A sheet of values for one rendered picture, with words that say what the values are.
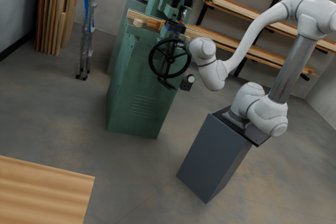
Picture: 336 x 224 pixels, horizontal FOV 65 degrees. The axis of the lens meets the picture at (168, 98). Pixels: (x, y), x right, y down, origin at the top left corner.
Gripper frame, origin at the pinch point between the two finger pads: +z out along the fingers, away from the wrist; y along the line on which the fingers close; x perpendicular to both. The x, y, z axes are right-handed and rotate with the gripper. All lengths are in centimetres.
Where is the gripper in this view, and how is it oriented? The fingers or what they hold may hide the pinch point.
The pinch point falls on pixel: (180, 46)
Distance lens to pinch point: 166.8
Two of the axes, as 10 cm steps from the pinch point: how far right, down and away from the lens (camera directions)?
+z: -3.0, -2.1, 9.3
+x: -2.6, 9.6, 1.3
